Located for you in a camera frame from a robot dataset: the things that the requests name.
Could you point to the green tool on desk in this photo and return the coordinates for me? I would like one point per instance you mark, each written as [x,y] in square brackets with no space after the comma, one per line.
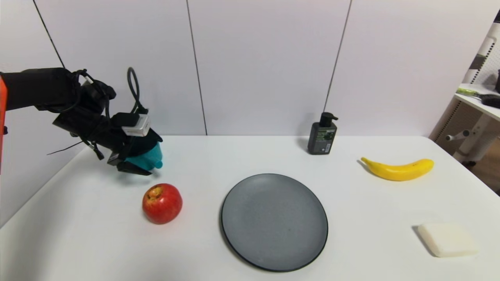
[466,93]

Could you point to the dark container on desk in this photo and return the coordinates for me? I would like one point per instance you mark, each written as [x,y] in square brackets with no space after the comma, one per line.
[498,82]

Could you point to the white side desk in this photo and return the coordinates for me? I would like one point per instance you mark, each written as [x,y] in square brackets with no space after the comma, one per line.
[478,128]

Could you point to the black pump dispenser bottle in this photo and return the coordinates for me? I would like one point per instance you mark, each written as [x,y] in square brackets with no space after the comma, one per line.
[321,138]

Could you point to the white square soap bar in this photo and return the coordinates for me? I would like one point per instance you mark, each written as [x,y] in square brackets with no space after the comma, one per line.
[446,239]

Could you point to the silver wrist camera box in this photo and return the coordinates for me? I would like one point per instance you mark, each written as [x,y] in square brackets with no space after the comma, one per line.
[136,125]

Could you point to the white pegboard panel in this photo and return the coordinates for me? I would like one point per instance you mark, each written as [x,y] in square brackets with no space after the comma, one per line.
[486,54]

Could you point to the gray round plate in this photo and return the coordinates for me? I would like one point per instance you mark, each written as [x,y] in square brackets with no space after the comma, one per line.
[274,222]

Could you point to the red apple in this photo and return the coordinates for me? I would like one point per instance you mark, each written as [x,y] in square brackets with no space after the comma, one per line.
[162,205]

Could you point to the orange robot shoulder panel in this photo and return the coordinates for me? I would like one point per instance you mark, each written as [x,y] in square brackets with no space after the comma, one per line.
[2,117]

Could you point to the yellow banana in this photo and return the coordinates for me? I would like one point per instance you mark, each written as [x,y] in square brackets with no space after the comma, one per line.
[399,171]

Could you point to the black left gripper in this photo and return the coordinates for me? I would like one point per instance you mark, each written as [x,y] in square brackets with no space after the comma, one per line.
[115,157]

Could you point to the black brush on desk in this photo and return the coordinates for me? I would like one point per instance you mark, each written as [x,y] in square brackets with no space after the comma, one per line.
[491,101]

